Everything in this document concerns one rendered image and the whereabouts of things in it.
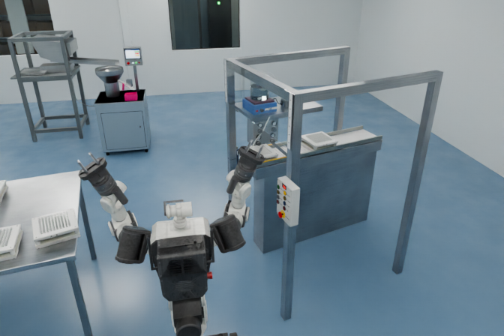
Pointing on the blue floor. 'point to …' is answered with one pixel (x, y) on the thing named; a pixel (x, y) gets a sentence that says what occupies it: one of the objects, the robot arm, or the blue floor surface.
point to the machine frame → (433, 77)
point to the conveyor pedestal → (316, 200)
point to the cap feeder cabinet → (123, 122)
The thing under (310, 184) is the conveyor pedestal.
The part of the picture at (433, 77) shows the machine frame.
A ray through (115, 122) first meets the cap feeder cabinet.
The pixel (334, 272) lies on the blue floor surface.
